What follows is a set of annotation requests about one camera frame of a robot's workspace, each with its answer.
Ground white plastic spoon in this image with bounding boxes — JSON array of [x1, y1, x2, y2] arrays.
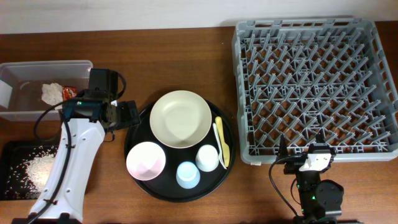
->
[[212, 123, 227, 170]]

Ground light blue cup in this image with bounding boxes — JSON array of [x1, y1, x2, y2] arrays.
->
[[176, 161, 200, 189]]

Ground pink bowl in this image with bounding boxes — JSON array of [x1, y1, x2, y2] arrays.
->
[[126, 141, 166, 181]]

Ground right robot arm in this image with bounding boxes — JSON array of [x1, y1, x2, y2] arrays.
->
[[279, 133, 344, 223]]

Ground red snack wrapper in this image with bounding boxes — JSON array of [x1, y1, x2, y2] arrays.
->
[[62, 86, 78, 101]]

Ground yellow plastic spoon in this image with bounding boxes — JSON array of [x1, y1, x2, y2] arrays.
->
[[215, 116, 231, 168]]

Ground large cream bowl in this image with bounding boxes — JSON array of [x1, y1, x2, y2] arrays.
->
[[149, 90, 212, 149]]

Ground round black tray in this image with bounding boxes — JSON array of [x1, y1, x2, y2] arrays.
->
[[124, 101, 236, 202]]

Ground black rectangular tray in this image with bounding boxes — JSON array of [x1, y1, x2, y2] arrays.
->
[[1, 141, 58, 200]]

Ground white tissue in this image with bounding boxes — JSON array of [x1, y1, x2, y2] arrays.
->
[[41, 83, 63, 106]]

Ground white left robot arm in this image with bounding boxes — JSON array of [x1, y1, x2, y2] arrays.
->
[[12, 101, 232, 223]]

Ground white rice pile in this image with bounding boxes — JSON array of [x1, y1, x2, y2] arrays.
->
[[2, 146, 57, 200]]

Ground clear plastic waste bin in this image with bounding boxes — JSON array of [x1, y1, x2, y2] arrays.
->
[[1, 60, 93, 121]]

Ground grey plastic dishwasher rack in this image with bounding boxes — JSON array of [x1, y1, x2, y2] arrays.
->
[[232, 18, 397, 165]]

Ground white cup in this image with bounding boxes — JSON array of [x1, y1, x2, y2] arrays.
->
[[195, 144, 219, 172]]

